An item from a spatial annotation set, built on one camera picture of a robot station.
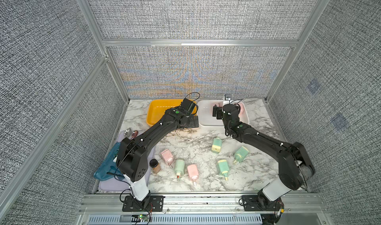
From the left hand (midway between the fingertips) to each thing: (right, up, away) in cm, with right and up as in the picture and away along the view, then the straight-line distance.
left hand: (192, 122), depth 86 cm
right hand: (+18, +12, -1) cm, 21 cm away
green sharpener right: (+27, -18, -3) cm, 33 cm away
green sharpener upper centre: (+14, -13, 0) cm, 19 cm away
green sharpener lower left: (-7, -24, -8) cm, 26 cm away
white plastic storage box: (+10, +3, +27) cm, 29 cm away
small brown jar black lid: (-19, -23, -8) cm, 31 cm away
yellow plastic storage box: (-27, +9, +26) cm, 39 cm away
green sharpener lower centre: (+17, -24, -6) cm, 30 cm away
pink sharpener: (-14, -19, -3) cm, 24 cm away
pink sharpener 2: (0, -26, -9) cm, 27 cm away
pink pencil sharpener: (+36, +5, +21) cm, 42 cm away
